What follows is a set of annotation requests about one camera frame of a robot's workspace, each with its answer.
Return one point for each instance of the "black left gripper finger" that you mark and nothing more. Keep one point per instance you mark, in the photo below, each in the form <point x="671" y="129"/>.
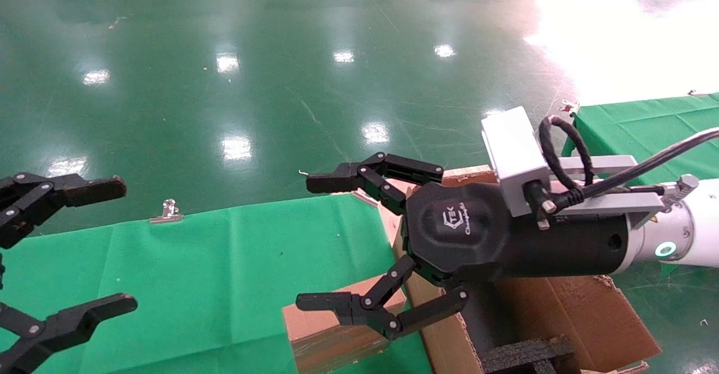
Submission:
<point x="67" y="324"/>
<point x="73" y="190"/>

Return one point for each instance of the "white grey wrist camera box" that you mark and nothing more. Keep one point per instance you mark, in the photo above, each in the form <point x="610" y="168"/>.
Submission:
<point x="514" y="149"/>

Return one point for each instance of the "small brown cardboard box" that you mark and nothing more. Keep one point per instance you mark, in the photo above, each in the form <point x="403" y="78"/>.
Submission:
<point x="326" y="337"/>

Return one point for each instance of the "black foam insert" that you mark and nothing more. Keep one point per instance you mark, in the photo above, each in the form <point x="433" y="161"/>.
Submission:
<point x="522" y="356"/>

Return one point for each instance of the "large open cardboard carton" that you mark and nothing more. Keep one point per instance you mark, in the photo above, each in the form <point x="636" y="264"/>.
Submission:
<point x="590" y="318"/>

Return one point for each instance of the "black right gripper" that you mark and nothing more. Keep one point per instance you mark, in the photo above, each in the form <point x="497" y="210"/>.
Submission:
<point x="466" y="233"/>

